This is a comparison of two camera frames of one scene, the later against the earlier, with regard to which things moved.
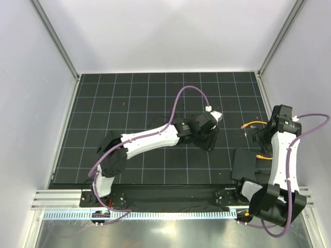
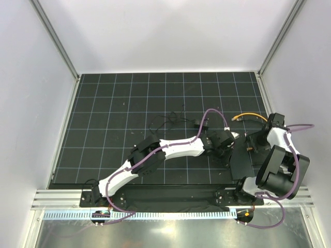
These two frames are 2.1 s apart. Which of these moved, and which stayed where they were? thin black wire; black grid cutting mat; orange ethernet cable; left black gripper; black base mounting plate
Moved: orange ethernet cable; thin black wire; left black gripper
Stayed: black grid cutting mat; black base mounting plate
